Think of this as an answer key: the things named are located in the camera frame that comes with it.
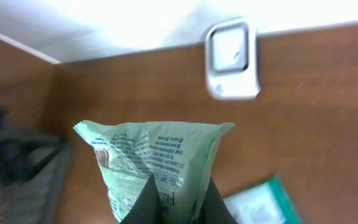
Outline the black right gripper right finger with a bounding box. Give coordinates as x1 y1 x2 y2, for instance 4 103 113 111
197 178 237 224

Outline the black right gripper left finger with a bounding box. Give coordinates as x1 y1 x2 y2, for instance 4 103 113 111
120 174 162 224

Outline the green white sponge package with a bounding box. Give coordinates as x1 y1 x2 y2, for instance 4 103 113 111
224 176 303 224

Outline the mint green wipes pack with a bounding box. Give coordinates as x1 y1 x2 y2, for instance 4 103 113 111
74 120 234 223

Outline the white barcode scanner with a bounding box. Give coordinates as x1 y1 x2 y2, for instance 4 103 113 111
204 17 261 100

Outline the grey plastic basket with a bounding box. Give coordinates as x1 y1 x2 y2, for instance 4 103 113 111
0 127 71 224

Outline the brown wooden side panel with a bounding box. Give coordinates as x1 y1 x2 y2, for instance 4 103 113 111
0 40 62 134

